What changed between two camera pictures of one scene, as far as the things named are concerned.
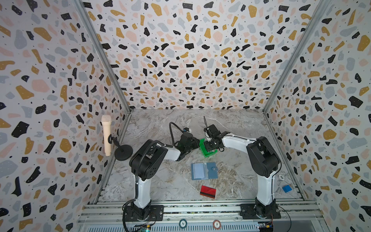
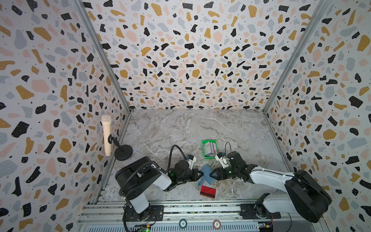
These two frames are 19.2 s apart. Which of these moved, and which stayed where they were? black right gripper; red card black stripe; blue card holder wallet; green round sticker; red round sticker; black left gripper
Moved: blue card holder wallet; black left gripper; black right gripper
Stayed: red round sticker; red card black stripe; green round sticker
